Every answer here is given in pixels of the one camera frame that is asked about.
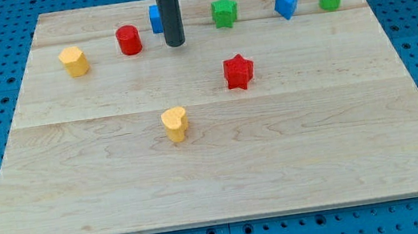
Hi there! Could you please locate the green star block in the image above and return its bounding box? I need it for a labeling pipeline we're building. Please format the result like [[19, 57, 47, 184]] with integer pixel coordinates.
[[211, 0, 237, 29]]

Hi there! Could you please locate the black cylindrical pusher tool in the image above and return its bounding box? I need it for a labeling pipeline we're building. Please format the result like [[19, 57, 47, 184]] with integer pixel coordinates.
[[155, 0, 185, 47]]

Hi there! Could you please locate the red cylinder block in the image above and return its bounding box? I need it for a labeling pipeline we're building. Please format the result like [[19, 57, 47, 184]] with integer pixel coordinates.
[[116, 25, 143, 55]]

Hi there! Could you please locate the blue cube block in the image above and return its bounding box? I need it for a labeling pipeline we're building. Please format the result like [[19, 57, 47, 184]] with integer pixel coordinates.
[[148, 6, 164, 34]]

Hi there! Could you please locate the yellow heart block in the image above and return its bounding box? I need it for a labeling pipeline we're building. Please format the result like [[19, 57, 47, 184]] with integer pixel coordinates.
[[160, 106, 189, 143]]

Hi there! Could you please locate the light wooden board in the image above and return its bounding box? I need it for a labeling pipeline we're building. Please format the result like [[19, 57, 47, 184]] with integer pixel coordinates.
[[0, 0, 418, 234]]

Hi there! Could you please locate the blue triangle block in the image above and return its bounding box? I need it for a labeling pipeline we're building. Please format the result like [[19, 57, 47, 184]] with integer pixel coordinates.
[[274, 0, 298, 20]]

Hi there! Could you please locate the red star block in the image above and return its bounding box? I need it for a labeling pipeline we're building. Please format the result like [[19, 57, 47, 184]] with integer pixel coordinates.
[[222, 54, 254, 90]]

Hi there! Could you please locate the yellow hexagon block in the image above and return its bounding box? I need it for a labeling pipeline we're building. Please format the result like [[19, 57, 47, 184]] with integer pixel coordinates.
[[58, 46, 90, 78]]

